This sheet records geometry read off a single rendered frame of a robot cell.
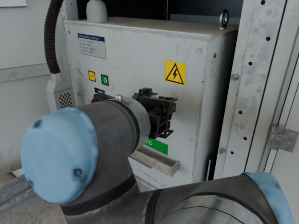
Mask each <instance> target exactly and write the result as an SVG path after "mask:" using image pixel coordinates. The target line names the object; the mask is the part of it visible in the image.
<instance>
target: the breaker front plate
mask: <svg viewBox="0 0 299 224"><path fill-rule="evenodd" d="M65 30H66V36H67V42H68V48H69V55H70V61H71V67H72V72H73V80H74V86H75V92H76V98H77V105H78V106H81V105H85V104H90V103H91V101H92V99H93V95H94V94H97V93H95V90H94V88H98V89H101V90H104V91H105V94H106V95H109V96H113V97H116V95H117V94H121V95H122V96H126V97H131V98H132V96H133V95H134V93H139V89H143V88H152V91H153V92H154V93H158V94H159V95H160V96H164V97H173V98H178V100H177V101H176V102H175V103H176V111H175V112H174V113H172V115H173V116H174V118H172V119H171V120H169V121H170V128H169V129H170V130H173V131H174V132H173V133H171V134H170V135H169V136H168V137H167V138H166V139H164V138H160V137H157V138H156V140H158V141H160V142H162V143H165V144H167V145H168V155H166V154H164V153H161V152H159V151H157V150H155V149H153V148H151V147H149V146H146V145H143V146H141V147H140V148H139V149H138V151H140V152H142V153H144V154H146V155H148V156H150V157H152V158H154V159H156V160H158V161H160V162H162V163H164V164H166V165H168V166H170V167H172V166H173V165H174V164H175V163H176V162H177V161H180V165H179V170H178V171H177V172H176V173H175V174H174V175H173V176H172V177H170V176H168V175H166V174H165V173H162V172H161V171H159V170H157V169H155V168H153V167H151V166H149V165H147V164H145V163H143V162H142V161H140V160H138V159H136V158H134V157H132V156H128V159H129V162H130V165H131V168H132V170H133V173H134V175H137V176H138V177H140V178H142V179H143V180H145V181H147V182H148V183H150V184H152V185H153V186H155V187H157V188H158V189H163V188H169V187H174V186H179V185H185V184H192V183H193V175H194V164H195V156H196V148H197V140H198V129H199V121H200V113H201V105H202V94H203V86H204V79H205V70H206V60H207V52H208V44H209V39H208V38H200V37H192V36H181V35H173V34H165V33H157V32H145V31H137V30H129V29H121V28H110V27H102V26H94V25H85V24H75V23H66V22H65ZM78 33H80V34H86V35H92V36H100V37H104V38H105V52H106V59H102V58H99V57H94V56H89V55H85V54H81V53H80V47H79V40H78ZM165 60H168V61H173V62H178V63H183V64H186V77H185V86H183V85H179V84H174V83H171V82H167V81H165ZM88 71H92V72H95V79H96V82H94V81H91V80H89V72H88ZM101 74H102V75H106V76H108V81H109V86H107V85H103V84H102V83H101Z"/></svg>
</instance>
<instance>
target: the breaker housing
mask: <svg viewBox="0 0 299 224"><path fill-rule="evenodd" d="M65 22H66V23H75V24H85V25H94V26H102V27H110V28H121V29H129V30H137V31H145V32H157V33H165V34H173V35H181V36H192V37H200V38H208V39H209V44H208V52H207V60H206V70H205V79H204V86H203V94H202V105H201V113H200V121H199V129H198V140H197V148H196V156H195V164H194V175H193V183H195V182H196V183H197V182H203V181H206V178H207V172H208V166H209V160H210V158H211V157H212V156H213V155H214V154H215V153H216V152H217V151H218V148H219V142H220V137H221V131H222V124H223V119H224V113H225V108H226V100H227V95H228V90H229V84H230V77H231V72H232V66H233V61H234V53H235V48H236V43H237V37H238V30H239V26H237V25H227V26H226V29H219V24H208V23H195V22H183V21H170V20H153V19H141V18H128V17H108V22H100V23H95V22H87V19H85V20H64V23H65Z"/></svg>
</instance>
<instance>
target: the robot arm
mask: <svg viewBox="0 0 299 224"><path fill-rule="evenodd" d="M177 100H178V98H173V97H164V96H160V95H159V94H158V93H154V92H153V91H152V88H143V89H139V93H134V95H133V96H132V98H131V97H126V96H122V95H121V94H117V95H116V97H113V96H109V95H106V94H94V95H93V103H90V104H85V105H81V106H77V107H65V108H61V109H59V110H57V111H55V112H53V113H50V114H47V115H44V116H42V117H40V118H38V119H37V120H35V121H34V122H33V123H32V124H31V125H30V126H29V128H28V129H27V131H26V133H25V135H24V138H23V141H22V146H21V163H22V168H23V171H24V175H25V177H26V179H27V181H28V182H29V183H30V185H31V186H32V187H33V191H34V192H35V193H36V194H37V195H38V196H40V197H41V198H42V199H44V200H46V201H48V202H51V203H56V204H60V206H61V209H62V212H63V214H64V216H65V219H66V222H67V224H295V221H294V218H293V216H292V213H291V211H290V208H289V205H288V203H287V200H286V198H285V195H284V193H283V191H282V190H281V187H280V185H279V183H278V181H277V179H276V178H275V177H274V176H273V175H272V174H270V173H267V172H257V173H250V172H243V173H241V174H240V175H238V176H231V177H226V178H221V179H215V180H208V181H203V182H197V183H192V184H185V185H179V186H174V187H169V188H163V189H156V190H151V191H146V192H140V189H139V187H138V184H137V181H136V179H135V177H134V174H133V170H132V168H131V165H130V162H129V159H128V156H130V155H131V154H132V153H133V152H135V151H136V150H138V149H139V148H140V147H141V146H143V145H144V144H145V142H146V141H147V140H148V138H151V139H156V138H157V137H160V138H164V139H166V138H167V137H168V136H169V135H170V134H171V133H173V132H174V131H173V130H170V129H169V128H170V121H169V120H171V119H172V118H174V116H173V115H172V113H174V112H175V111H176V103H175V102H176V101H177ZM167 132H169V133H168V134H167ZM163 133H164V134H163Z"/></svg>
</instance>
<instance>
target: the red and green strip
mask: <svg viewBox="0 0 299 224"><path fill-rule="evenodd" d="M144 145H146V146H149V147H151V148H153V149H155V150H157V151H159V152H161V153H164V154H166V155H168V145H167V144H165V143H162V142H160V141H158V140H156V139H151V138H148V140H147V141H146V142H145V144H144Z"/></svg>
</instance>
